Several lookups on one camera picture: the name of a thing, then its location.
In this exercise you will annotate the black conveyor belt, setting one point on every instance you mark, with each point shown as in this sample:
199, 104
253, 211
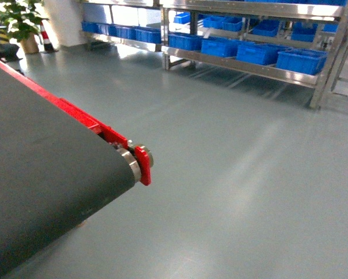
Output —
58, 166

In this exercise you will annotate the steel shelf rack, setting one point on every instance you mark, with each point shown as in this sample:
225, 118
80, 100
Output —
314, 25

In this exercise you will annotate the green potted plant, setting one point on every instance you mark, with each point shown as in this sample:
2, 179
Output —
23, 20

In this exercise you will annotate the blue plastic bin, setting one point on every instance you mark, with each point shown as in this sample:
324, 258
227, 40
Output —
185, 41
260, 54
304, 61
220, 47

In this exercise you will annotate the red white traffic cone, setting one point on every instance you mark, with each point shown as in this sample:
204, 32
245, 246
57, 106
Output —
48, 46

